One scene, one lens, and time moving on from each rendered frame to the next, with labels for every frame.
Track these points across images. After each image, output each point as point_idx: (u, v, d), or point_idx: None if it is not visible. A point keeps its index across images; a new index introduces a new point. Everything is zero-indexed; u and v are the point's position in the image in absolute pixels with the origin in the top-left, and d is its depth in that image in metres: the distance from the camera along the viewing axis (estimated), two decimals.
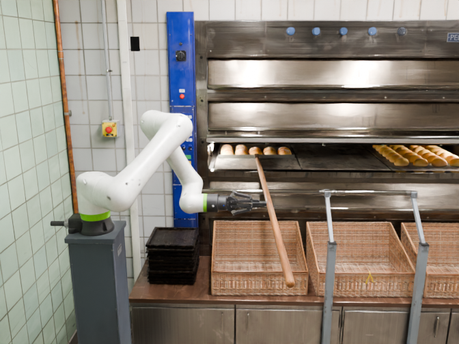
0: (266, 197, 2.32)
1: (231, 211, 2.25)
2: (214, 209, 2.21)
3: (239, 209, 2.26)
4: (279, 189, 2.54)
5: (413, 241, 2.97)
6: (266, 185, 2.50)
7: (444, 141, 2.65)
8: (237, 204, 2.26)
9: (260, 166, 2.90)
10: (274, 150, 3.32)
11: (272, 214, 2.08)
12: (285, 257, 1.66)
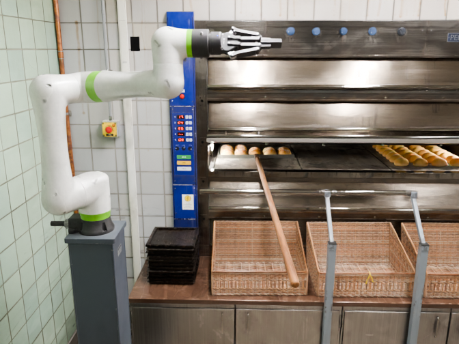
0: (267, 197, 2.32)
1: (229, 52, 1.48)
2: (203, 38, 1.46)
3: (240, 53, 1.49)
4: (279, 189, 2.54)
5: (413, 241, 2.97)
6: (268, 185, 2.50)
7: (444, 141, 2.65)
8: (238, 48, 1.51)
9: (260, 166, 2.90)
10: (274, 150, 3.33)
11: (274, 214, 2.08)
12: (289, 257, 1.66)
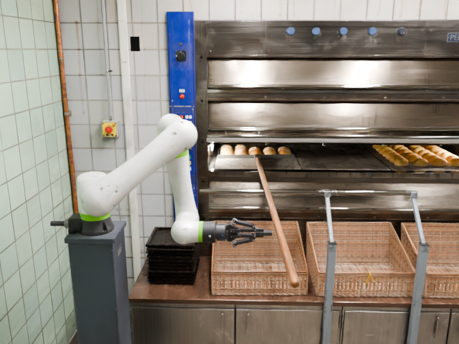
0: (267, 197, 2.32)
1: (231, 241, 1.94)
2: (212, 239, 1.90)
3: (240, 239, 1.95)
4: (279, 189, 2.54)
5: (413, 241, 2.97)
6: (268, 185, 2.50)
7: (444, 141, 2.65)
8: (238, 233, 1.95)
9: (260, 166, 2.90)
10: (274, 150, 3.33)
11: (274, 214, 2.08)
12: (289, 257, 1.66)
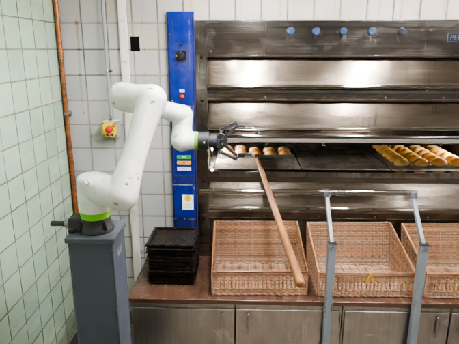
0: (269, 197, 2.32)
1: (220, 149, 2.29)
2: (205, 145, 2.25)
3: (227, 153, 2.31)
4: (279, 189, 2.54)
5: (413, 241, 2.97)
6: (268, 185, 2.51)
7: (444, 141, 2.65)
8: (227, 146, 2.30)
9: (261, 166, 2.90)
10: (274, 150, 3.33)
11: (277, 214, 2.08)
12: (293, 257, 1.66)
